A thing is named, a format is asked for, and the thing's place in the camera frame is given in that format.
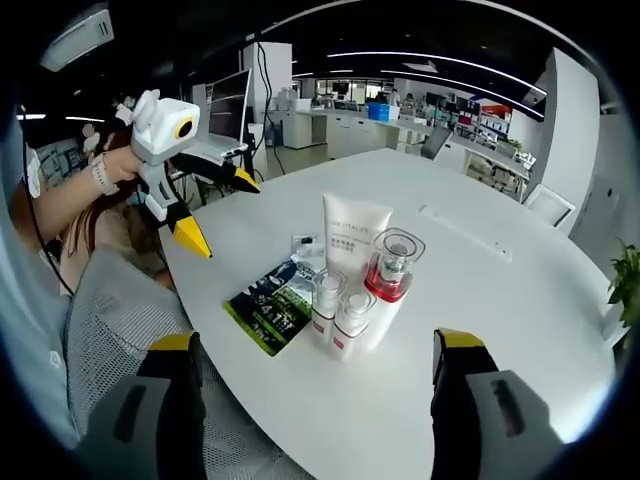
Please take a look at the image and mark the silver skincare sachet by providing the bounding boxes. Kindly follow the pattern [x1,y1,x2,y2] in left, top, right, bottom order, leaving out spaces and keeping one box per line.
[287,253,324,282]

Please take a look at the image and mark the white skincare tube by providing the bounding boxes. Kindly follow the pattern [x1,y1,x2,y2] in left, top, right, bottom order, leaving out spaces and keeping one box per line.
[322,192,394,282]

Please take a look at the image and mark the black cable on person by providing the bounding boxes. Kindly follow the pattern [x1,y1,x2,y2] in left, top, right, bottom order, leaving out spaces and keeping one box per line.
[23,139,77,297]

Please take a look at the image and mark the person's left hand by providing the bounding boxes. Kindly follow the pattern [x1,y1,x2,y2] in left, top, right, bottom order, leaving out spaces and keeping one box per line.
[102,146,147,195]

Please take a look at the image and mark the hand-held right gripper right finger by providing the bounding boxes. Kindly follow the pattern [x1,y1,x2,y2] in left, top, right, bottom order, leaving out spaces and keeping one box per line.
[430,327,592,480]

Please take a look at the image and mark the red collar skincare pump bottle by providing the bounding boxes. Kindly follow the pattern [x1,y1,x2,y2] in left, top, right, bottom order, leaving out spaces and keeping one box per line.
[357,227,428,354]

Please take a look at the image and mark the potted green plant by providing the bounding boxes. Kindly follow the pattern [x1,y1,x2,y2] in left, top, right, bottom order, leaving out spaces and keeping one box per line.
[607,238,640,342]

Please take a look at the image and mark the computer monitor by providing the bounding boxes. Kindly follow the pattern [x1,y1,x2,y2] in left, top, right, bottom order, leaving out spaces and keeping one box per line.
[207,68,253,144]

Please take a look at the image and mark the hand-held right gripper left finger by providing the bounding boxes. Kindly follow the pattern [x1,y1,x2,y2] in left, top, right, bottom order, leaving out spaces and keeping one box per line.
[73,330,208,480]

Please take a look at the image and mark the ceiling air conditioner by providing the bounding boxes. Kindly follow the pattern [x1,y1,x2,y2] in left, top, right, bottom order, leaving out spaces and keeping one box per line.
[39,4,115,72]

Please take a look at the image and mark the green black skincare sachet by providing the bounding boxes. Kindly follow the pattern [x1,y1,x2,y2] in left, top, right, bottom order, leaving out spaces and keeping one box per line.
[223,282,314,358]

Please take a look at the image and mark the dark blue skincare sachet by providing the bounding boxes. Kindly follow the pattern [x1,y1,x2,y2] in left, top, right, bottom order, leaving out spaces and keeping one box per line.
[244,262,302,302]

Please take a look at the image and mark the white mesh office chair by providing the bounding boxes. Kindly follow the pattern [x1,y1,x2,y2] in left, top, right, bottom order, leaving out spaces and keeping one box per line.
[64,247,301,480]

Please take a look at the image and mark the grey office chair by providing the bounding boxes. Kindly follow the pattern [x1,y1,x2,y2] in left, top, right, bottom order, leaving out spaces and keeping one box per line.
[420,125,454,161]

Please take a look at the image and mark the small white skincare bottle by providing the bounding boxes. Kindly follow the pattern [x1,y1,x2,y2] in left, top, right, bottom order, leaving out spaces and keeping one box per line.
[310,269,349,349]
[332,289,378,363]

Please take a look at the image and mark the white wristwatch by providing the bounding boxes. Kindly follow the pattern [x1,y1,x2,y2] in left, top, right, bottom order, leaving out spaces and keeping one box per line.
[88,152,121,197]

